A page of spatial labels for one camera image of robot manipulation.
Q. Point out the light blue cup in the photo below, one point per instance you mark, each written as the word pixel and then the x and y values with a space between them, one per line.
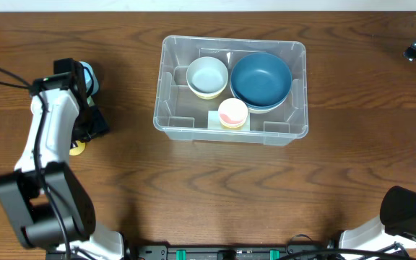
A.
pixel 92 84

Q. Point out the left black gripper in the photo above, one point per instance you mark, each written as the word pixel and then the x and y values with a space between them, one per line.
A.
pixel 101 126

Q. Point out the clear plastic storage container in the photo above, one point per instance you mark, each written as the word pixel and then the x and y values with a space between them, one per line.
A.
pixel 184 116

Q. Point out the light grey small bowl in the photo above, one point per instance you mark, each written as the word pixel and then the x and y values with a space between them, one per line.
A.
pixel 206 64

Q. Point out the yellow small bowl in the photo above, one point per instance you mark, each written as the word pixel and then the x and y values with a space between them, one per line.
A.
pixel 207 96

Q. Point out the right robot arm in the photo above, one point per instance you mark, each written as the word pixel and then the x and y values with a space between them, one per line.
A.
pixel 393 229

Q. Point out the green cup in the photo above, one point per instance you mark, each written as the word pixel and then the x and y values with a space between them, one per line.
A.
pixel 90 101

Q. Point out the yellow cup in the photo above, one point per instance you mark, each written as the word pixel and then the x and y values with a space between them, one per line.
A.
pixel 233 126
pixel 77 148

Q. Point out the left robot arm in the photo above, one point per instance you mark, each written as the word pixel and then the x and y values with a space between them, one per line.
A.
pixel 45 203

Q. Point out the beige large bowl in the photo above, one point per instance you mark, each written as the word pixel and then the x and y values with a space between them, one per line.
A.
pixel 266 109

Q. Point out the dark blue bowl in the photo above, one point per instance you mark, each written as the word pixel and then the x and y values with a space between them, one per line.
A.
pixel 261 97
pixel 260 70

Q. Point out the white small bowl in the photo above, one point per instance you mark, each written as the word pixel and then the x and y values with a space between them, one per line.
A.
pixel 207 82

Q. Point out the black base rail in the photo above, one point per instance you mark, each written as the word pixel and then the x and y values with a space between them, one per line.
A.
pixel 162 252

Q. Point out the pink cup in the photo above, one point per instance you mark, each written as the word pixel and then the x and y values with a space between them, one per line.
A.
pixel 233 111

